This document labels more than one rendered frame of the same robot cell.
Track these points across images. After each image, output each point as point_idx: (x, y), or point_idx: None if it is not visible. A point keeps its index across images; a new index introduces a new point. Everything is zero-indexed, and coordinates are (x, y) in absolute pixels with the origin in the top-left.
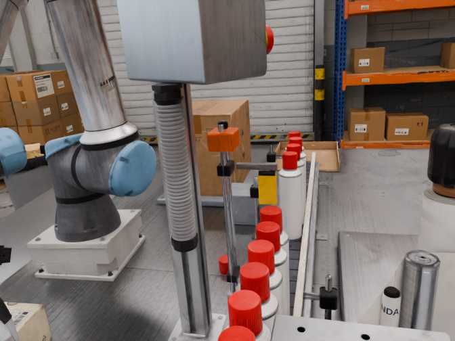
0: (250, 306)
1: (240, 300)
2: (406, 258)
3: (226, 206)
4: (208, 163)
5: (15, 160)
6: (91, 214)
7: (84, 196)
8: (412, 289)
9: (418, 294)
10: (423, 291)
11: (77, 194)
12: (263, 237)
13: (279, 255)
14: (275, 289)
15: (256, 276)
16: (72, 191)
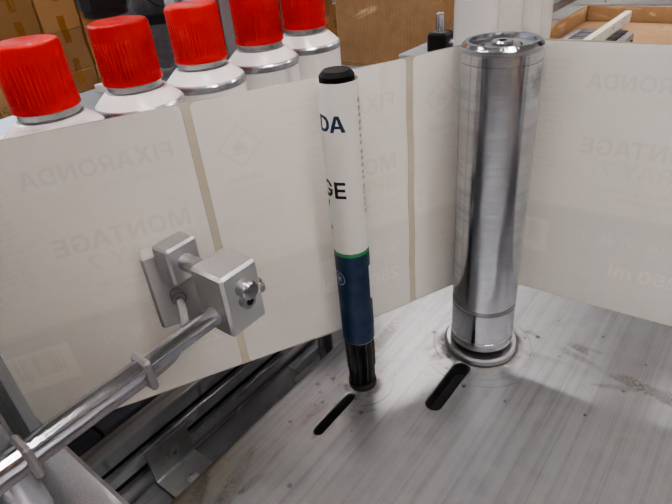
0: (10, 45)
1: (15, 41)
2: (463, 41)
3: None
4: (401, 7)
5: None
6: (164, 46)
7: (154, 14)
8: (462, 122)
9: (472, 133)
10: (481, 125)
11: (143, 10)
12: (232, 7)
13: (267, 53)
14: (207, 95)
15: (100, 24)
16: (136, 4)
